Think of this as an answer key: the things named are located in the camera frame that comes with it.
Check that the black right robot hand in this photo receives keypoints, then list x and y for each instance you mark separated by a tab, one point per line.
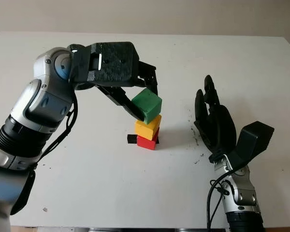
220	128

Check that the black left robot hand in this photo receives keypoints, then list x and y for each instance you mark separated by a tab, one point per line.
125	104

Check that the green wooden block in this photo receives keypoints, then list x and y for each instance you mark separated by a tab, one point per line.
148	104

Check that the yellow wooden block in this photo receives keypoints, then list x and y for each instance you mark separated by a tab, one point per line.
146	128

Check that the red wooden block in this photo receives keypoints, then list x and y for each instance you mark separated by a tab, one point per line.
146	143

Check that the black tape strip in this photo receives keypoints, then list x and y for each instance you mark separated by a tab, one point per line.
131	139

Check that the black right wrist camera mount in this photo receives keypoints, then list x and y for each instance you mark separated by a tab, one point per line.
253	140

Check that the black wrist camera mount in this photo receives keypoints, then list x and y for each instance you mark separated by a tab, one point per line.
116	65
253	140

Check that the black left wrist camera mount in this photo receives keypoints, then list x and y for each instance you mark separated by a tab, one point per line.
116	65

